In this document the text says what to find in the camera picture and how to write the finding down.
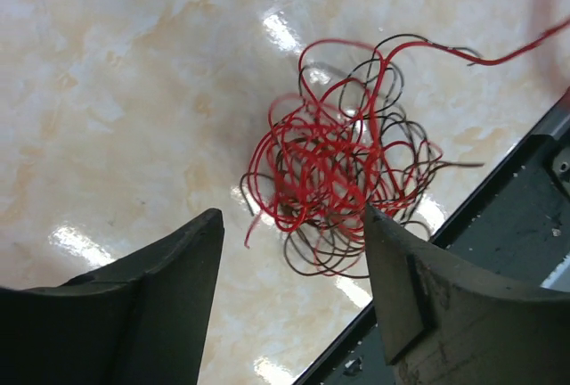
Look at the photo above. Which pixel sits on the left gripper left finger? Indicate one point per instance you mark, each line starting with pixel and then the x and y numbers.
pixel 142 319

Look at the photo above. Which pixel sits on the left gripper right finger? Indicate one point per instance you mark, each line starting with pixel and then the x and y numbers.
pixel 444 320

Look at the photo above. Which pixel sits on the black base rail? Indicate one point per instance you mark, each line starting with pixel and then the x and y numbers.
pixel 515 224

